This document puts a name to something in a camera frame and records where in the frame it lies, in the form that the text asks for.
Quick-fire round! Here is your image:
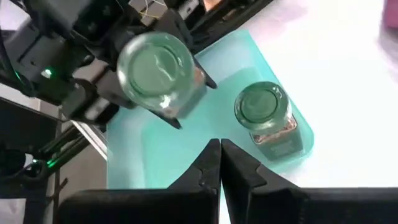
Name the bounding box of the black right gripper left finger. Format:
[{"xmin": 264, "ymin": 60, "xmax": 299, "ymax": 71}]
[{"xmin": 57, "ymin": 138, "xmax": 222, "ymax": 224}]

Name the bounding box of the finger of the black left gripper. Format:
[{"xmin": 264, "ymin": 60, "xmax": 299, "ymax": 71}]
[
  {"xmin": 192, "ymin": 57, "xmax": 218, "ymax": 90},
  {"xmin": 148, "ymin": 110, "xmax": 183, "ymax": 131}
]

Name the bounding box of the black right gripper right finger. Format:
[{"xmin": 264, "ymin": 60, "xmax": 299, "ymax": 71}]
[{"xmin": 220, "ymin": 138, "xmax": 398, "ymax": 224}]

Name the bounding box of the green-lid glass spice jar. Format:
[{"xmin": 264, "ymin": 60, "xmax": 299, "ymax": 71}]
[
  {"xmin": 116, "ymin": 30, "xmax": 208, "ymax": 121},
  {"xmin": 233, "ymin": 80, "xmax": 305, "ymax": 162}
]

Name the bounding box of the teal plastic bin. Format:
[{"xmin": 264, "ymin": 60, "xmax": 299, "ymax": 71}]
[{"xmin": 105, "ymin": 28, "xmax": 315, "ymax": 190}]

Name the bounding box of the pink cloth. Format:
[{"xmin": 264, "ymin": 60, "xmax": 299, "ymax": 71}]
[{"xmin": 382, "ymin": 0, "xmax": 398, "ymax": 30}]

